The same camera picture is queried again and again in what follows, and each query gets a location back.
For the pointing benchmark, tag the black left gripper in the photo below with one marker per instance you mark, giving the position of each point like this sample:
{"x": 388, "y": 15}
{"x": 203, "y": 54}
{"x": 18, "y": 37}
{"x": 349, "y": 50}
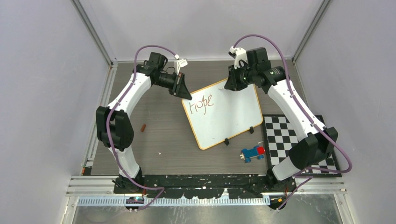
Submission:
{"x": 180, "y": 88}

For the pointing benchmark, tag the blue red toy car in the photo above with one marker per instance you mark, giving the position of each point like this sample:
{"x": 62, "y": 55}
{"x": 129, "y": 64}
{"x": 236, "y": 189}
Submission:
{"x": 255, "y": 152}

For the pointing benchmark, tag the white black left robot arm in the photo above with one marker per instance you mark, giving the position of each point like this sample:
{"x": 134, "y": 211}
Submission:
{"x": 114, "y": 128}

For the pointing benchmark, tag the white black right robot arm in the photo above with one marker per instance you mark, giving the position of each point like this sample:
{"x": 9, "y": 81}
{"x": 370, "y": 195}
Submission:
{"x": 314, "y": 146}

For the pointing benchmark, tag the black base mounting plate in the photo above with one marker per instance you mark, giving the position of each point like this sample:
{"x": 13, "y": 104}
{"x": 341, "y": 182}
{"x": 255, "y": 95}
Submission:
{"x": 237, "y": 186}

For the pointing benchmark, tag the metal whiteboard stand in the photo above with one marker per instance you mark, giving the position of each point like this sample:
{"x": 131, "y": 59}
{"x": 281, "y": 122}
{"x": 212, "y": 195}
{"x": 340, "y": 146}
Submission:
{"x": 250, "y": 131}

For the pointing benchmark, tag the aluminium front frame rail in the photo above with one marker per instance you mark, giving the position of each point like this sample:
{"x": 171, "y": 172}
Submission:
{"x": 99, "y": 191}

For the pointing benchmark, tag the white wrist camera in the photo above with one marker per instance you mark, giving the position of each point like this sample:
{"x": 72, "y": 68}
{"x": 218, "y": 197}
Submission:
{"x": 240, "y": 57}
{"x": 179, "y": 63}

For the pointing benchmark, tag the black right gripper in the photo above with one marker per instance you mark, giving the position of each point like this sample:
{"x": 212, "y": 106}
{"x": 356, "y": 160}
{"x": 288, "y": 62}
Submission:
{"x": 232, "y": 83}

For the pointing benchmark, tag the yellow framed whiteboard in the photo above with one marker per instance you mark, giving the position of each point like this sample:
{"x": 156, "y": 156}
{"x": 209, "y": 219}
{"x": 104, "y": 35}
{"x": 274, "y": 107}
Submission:
{"x": 215, "y": 115}

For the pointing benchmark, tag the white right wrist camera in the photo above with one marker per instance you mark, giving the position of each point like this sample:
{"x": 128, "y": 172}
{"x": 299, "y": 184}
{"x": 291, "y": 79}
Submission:
{"x": 240, "y": 57}

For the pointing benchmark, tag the black white checkerboard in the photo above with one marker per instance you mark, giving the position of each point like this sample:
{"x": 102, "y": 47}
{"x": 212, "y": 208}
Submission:
{"x": 279, "y": 137}

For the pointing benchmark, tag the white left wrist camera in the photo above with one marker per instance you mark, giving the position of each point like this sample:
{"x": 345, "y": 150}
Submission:
{"x": 179, "y": 63}

